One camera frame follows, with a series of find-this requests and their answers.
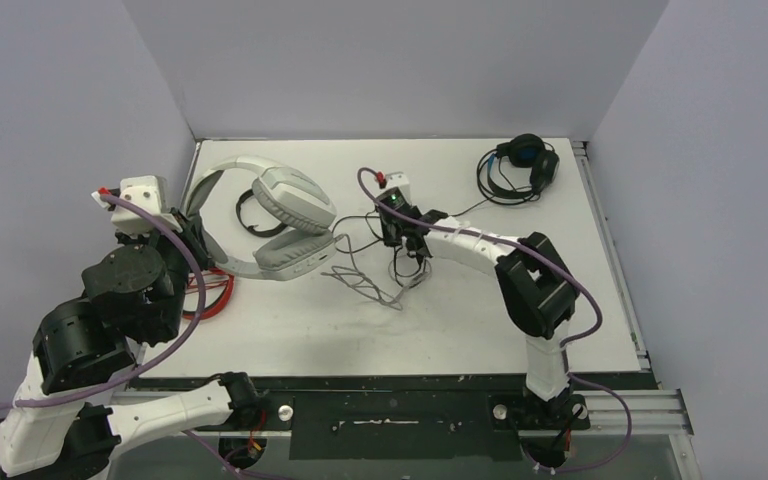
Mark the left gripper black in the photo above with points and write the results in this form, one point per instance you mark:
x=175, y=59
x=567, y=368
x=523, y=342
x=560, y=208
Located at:
x=191, y=235

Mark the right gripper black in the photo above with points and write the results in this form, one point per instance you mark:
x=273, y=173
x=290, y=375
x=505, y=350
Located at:
x=408, y=240

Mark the red black headphones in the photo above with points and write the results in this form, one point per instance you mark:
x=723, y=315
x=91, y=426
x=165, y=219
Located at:
x=219, y=288

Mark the small black headphones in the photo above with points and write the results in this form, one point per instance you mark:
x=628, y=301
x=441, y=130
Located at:
x=255, y=223

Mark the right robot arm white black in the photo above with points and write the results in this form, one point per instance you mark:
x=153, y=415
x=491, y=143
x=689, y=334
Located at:
x=539, y=301

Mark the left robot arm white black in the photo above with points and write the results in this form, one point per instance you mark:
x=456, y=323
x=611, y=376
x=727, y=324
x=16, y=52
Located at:
x=135, y=294

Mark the black blue headphones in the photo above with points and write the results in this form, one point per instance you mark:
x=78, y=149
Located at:
x=526, y=151

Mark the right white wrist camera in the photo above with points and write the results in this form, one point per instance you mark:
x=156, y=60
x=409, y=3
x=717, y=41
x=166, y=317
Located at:
x=395, y=180

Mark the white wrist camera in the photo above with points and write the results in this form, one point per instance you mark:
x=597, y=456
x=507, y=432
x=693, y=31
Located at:
x=395, y=180
x=148, y=194

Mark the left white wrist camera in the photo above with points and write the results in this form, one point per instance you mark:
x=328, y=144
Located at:
x=148, y=194

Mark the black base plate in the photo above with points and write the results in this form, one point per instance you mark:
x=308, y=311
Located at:
x=409, y=417

